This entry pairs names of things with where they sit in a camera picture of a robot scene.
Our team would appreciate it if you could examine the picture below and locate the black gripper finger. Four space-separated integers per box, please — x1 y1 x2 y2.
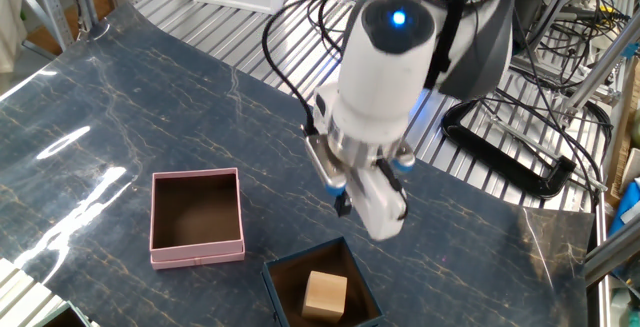
333 191 354 219

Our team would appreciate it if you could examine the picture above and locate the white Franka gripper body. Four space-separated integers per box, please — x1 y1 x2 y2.
346 163 409 243

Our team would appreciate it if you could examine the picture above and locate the large wooden cube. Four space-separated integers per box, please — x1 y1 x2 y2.
300 270 349 324

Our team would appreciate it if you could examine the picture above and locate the dark blue open box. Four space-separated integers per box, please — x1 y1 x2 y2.
261 236 386 327

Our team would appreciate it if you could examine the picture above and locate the pink open box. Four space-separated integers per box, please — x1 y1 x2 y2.
149 167 247 271

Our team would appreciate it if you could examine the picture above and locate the light blue open box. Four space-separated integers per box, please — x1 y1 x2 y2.
29 300 101 327

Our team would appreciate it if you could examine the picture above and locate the blue marble pattern mat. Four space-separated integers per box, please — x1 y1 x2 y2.
0 2 596 327

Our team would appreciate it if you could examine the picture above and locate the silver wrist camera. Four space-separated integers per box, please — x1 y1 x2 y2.
303 134 416 198

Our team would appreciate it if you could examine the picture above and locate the black camera cable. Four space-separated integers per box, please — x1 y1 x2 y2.
261 0 361 136

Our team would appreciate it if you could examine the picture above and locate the aluminium frame post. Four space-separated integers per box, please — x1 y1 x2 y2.
564 16 640 113

